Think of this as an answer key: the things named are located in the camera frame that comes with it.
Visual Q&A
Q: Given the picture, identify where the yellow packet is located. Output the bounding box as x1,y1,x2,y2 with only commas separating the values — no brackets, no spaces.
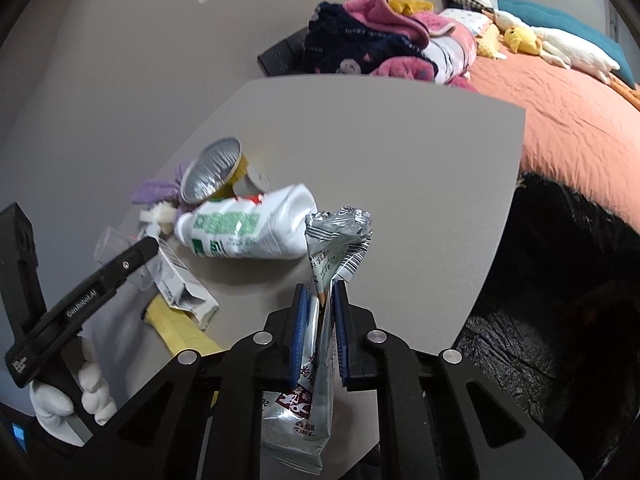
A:
141,294,226,406

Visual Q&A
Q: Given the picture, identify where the teal pillow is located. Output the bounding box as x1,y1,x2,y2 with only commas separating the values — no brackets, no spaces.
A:
495,0,636,86

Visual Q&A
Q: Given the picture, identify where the white dotted pillow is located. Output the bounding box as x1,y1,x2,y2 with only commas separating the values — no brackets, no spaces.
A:
440,7,493,36

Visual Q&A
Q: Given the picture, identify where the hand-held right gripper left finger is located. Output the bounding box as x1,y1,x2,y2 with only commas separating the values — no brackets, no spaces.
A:
70,284,311,480

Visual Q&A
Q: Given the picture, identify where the foil-lined yellow paper cup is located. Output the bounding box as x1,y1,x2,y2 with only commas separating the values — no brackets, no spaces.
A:
180,137,249,203

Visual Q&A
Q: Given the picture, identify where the white green-label plastic bottle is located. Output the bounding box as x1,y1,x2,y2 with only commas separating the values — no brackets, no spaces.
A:
174,183,319,261

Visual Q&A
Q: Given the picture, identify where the pink fleece garment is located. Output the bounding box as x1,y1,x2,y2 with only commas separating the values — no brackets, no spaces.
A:
342,0,431,48

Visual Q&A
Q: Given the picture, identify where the orange bed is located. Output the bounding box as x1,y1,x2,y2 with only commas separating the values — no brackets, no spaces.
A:
470,25,640,231

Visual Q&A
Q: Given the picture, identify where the black wall socket panel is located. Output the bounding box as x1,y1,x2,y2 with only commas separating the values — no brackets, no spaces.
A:
257,27,313,78

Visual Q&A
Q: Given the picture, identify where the small white plastic lid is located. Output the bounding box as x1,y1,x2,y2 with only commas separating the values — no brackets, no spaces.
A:
232,170,271,196

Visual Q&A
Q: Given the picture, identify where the yellow duck plush toy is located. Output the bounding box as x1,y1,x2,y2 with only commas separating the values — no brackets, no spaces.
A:
502,26,543,57

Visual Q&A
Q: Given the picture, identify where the silver foil snack packet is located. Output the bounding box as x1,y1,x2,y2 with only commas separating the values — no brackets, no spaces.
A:
259,206,373,476

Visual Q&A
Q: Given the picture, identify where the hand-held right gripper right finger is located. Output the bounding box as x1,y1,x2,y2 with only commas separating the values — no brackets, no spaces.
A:
332,280,586,480

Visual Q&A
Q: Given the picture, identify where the clear plastic wrapper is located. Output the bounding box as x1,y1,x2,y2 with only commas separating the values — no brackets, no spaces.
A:
94,226,166,293

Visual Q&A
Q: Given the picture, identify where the black trash bag bin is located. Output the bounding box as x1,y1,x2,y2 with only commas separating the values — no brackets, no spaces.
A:
452,172,640,480

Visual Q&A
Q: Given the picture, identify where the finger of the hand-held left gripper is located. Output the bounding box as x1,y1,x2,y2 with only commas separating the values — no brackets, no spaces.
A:
97,236,160,291

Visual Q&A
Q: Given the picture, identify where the navy fleece garment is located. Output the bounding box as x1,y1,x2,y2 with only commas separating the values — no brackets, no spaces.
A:
301,1,436,77

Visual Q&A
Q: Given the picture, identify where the white goose plush toy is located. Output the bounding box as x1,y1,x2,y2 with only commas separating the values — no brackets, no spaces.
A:
482,10,640,111

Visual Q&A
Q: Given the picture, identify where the person's left hand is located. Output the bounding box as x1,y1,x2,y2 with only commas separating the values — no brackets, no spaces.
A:
29,335,118,447

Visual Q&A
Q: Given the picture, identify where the purple cloth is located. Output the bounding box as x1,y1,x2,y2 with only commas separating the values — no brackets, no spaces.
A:
131,160,201,216

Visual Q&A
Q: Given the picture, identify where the white grey carton box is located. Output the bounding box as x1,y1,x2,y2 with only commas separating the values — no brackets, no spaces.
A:
150,239,220,331

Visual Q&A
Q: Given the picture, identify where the pink white striped blanket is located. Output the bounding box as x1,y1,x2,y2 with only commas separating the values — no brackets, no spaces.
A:
410,10,478,86

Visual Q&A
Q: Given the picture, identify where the yellow garment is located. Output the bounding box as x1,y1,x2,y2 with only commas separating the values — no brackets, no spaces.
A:
389,0,435,15

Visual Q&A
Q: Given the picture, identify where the yellow dotted pillow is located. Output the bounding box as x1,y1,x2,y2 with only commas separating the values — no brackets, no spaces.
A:
475,25,508,61

